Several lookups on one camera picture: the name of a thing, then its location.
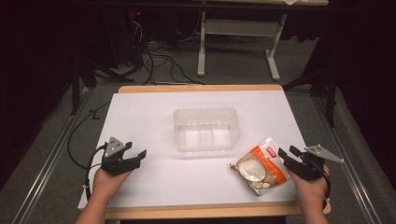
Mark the clear plastic container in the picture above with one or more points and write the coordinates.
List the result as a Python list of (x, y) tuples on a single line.
[(205, 137)]

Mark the dark computer tower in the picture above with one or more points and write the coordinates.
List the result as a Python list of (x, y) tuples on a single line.
[(134, 37)]

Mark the orange and clear snack packet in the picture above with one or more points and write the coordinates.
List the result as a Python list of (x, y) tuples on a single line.
[(255, 169)]

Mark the black metal stand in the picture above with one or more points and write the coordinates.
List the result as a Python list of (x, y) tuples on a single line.
[(331, 102), (75, 93)]

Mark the white paper sheet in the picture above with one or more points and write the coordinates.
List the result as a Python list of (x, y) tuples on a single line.
[(149, 124)]

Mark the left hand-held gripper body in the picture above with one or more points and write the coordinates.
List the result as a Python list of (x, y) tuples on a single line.
[(113, 165)]

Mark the white metal desk frame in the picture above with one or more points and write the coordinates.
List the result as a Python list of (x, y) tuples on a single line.
[(239, 28)]

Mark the metal floor rail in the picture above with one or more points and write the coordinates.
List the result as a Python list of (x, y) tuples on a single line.
[(49, 165), (361, 193)]

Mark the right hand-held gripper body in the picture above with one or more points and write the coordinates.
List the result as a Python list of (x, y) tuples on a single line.
[(308, 169)]

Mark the person's left hand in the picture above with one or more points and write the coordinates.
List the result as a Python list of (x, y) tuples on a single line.
[(107, 185)]

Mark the person's right hand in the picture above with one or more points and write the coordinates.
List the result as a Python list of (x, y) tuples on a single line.
[(313, 189)]

